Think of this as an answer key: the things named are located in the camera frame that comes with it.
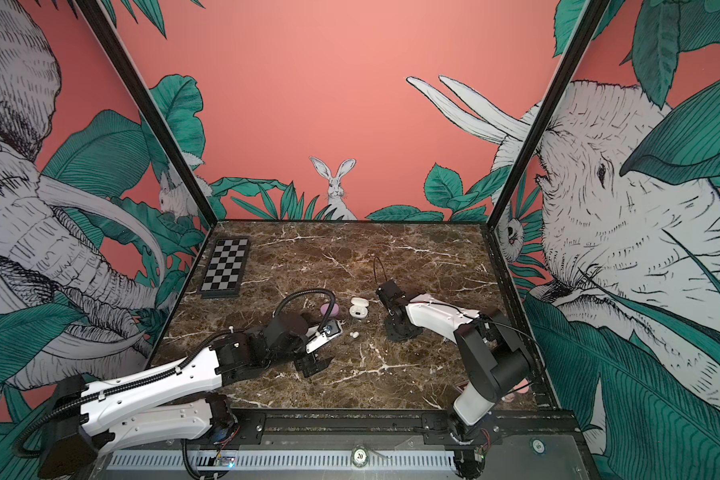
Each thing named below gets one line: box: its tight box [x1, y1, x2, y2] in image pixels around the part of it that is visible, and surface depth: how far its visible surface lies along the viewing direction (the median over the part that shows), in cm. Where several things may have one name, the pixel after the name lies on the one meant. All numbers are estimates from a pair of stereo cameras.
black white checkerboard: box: [197, 237, 251, 299], surface depth 103 cm
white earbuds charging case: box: [349, 297, 369, 319], surface depth 96 cm
